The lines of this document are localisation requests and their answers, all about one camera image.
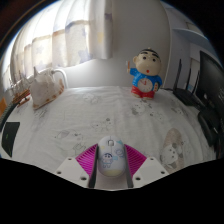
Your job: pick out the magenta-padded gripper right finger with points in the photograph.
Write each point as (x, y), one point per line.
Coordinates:
(146, 168)

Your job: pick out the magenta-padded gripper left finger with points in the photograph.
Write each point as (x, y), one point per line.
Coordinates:
(75, 168)

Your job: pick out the white cartoon-print computer mouse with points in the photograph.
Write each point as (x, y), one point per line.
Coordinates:
(111, 156)

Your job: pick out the white cartoon-print tablecloth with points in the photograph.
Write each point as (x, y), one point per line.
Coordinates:
(76, 116)

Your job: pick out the black box device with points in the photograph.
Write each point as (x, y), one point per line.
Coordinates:
(210, 125)

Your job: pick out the black router with antennas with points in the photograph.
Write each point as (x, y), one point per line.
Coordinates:
(186, 95)

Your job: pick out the large white conch shell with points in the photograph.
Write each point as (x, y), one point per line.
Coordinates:
(45, 90)

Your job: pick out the cartoon boy figurine clock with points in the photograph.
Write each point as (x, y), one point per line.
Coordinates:
(146, 78)

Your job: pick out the wooden chair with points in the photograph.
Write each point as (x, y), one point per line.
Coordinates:
(2, 106)

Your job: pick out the white sheer printed curtain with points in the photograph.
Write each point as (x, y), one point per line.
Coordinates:
(60, 33)

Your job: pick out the white wall shelf unit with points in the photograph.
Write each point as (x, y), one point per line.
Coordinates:
(193, 35)

